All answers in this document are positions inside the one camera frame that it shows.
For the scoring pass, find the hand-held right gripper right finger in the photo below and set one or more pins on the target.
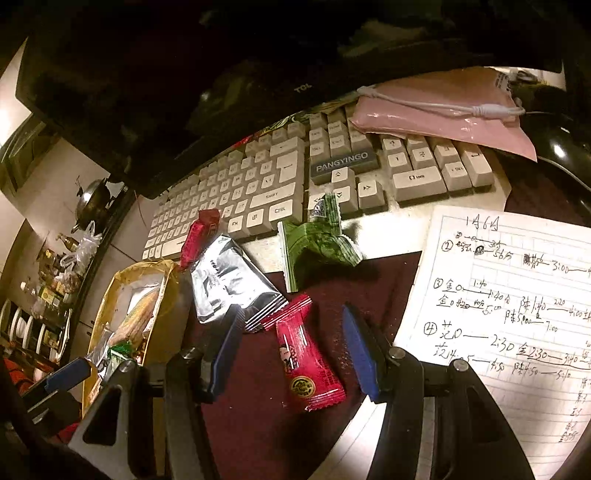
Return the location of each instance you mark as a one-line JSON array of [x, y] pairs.
[[362, 355]]

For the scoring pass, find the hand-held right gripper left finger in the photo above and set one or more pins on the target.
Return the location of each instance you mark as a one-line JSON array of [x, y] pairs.
[[224, 355]]

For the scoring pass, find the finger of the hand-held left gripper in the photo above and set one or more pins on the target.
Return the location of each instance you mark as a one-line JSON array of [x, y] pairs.
[[55, 413], [67, 373]]

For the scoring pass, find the small green snack packet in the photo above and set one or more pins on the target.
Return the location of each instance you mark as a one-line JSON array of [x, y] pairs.
[[121, 351]]

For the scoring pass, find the large red snack packet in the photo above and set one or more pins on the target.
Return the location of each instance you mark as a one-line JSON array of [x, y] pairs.
[[304, 364]]

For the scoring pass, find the orange snack packet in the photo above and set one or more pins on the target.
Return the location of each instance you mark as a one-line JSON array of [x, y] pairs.
[[134, 325]]

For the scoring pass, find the yellow rimmed tray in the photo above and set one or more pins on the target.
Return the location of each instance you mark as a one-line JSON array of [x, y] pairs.
[[117, 277]]

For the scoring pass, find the row of white plates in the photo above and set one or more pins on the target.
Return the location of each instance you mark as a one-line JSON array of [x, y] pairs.
[[32, 330]]

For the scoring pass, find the row of condiment bottles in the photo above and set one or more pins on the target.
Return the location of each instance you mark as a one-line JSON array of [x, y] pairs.
[[60, 272]]

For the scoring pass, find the small red snack packet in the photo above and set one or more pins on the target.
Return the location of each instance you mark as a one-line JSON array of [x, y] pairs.
[[198, 235]]

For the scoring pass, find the white plastic bag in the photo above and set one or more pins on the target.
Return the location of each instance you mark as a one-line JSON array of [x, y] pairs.
[[85, 244]]

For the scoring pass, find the handwritten notebook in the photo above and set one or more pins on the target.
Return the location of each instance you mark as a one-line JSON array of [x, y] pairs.
[[498, 300]]

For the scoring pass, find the white base cabinets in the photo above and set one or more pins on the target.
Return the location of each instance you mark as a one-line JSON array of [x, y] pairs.
[[129, 226]]

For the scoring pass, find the metal kettle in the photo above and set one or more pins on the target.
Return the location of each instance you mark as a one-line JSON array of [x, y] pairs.
[[92, 201]]

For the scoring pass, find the white keyboard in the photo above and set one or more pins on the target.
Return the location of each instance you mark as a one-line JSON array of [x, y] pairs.
[[277, 175]]

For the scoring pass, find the pink pouch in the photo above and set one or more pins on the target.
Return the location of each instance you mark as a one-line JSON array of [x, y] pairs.
[[438, 127]]

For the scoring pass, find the black computer mouse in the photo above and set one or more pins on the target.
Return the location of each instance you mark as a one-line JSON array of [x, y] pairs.
[[563, 157]]

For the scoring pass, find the black monitor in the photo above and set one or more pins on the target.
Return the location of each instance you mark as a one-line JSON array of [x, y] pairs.
[[184, 69]]

